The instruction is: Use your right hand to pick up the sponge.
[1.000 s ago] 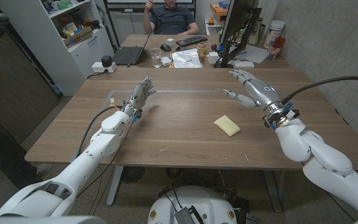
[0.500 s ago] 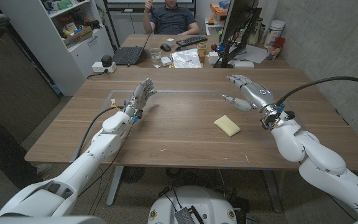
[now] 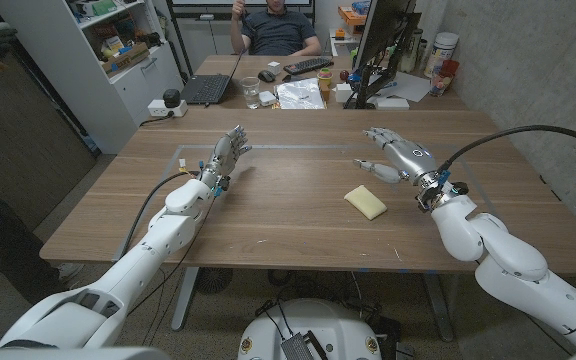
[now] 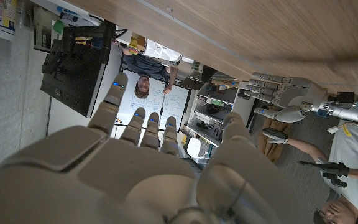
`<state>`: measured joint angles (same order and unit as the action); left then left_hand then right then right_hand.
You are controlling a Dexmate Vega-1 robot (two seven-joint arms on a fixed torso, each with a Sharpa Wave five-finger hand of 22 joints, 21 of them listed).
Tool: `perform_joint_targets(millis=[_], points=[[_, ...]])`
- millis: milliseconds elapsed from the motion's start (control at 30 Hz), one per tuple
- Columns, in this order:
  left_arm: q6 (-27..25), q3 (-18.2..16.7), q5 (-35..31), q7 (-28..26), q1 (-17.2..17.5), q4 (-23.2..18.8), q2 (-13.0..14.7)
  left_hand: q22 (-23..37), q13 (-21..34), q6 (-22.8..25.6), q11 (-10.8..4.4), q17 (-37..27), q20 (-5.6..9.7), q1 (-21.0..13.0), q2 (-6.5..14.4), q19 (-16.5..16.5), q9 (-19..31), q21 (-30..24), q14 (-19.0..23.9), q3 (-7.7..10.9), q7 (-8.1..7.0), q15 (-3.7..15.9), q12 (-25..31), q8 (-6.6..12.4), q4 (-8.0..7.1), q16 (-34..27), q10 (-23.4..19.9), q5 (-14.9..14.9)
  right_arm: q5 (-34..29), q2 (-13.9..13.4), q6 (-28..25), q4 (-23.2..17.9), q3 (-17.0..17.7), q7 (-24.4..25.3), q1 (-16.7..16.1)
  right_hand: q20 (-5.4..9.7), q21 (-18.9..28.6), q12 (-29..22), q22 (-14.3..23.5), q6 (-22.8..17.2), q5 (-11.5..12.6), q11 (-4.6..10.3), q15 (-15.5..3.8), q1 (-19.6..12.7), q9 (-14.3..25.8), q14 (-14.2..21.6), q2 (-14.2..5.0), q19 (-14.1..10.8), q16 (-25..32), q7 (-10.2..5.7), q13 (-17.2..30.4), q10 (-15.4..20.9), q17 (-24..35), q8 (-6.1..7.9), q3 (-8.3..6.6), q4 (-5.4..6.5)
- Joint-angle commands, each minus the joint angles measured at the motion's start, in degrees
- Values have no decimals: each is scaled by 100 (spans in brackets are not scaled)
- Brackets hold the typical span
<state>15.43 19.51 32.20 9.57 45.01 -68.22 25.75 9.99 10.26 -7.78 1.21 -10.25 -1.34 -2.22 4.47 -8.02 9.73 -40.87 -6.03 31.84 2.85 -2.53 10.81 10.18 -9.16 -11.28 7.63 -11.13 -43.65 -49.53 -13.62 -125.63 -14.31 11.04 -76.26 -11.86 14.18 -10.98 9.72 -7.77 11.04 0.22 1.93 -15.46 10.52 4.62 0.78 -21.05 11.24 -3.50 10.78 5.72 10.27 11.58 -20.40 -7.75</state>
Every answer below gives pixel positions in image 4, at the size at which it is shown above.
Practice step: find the white shelf cabinet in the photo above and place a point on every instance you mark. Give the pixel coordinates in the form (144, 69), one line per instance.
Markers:
(204, 119)

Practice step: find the clear plastic sleeve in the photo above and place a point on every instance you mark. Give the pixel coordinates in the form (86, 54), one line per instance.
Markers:
(160, 51)

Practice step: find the seated person dark polo shirt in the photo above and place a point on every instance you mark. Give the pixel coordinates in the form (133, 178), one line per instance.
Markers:
(148, 65)

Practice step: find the white power strip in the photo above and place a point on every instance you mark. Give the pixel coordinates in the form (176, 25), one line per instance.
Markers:
(196, 147)

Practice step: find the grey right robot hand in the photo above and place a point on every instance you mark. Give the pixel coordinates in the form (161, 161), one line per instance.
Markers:
(120, 186)

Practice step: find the black laptop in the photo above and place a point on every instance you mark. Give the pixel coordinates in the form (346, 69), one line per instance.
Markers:
(188, 83)

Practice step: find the standing person grey shirt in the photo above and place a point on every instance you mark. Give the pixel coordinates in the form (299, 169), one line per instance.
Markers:
(356, 149)

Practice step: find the whiteboard with black frame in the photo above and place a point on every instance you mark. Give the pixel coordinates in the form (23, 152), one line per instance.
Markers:
(154, 99)

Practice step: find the black monitor on stand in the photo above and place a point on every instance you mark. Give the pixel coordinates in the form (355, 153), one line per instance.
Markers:
(73, 84)

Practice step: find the black and white tracking glove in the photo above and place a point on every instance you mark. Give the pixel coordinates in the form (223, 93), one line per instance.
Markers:
(275, 136)
(331, 169)

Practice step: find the dark drink bottle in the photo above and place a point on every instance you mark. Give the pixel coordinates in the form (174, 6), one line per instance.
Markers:
(42, 31)

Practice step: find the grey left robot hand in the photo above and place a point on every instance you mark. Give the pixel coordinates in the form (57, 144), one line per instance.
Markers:
(303, 93)

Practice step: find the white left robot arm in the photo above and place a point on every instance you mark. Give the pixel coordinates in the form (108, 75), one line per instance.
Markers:
(350, 112)

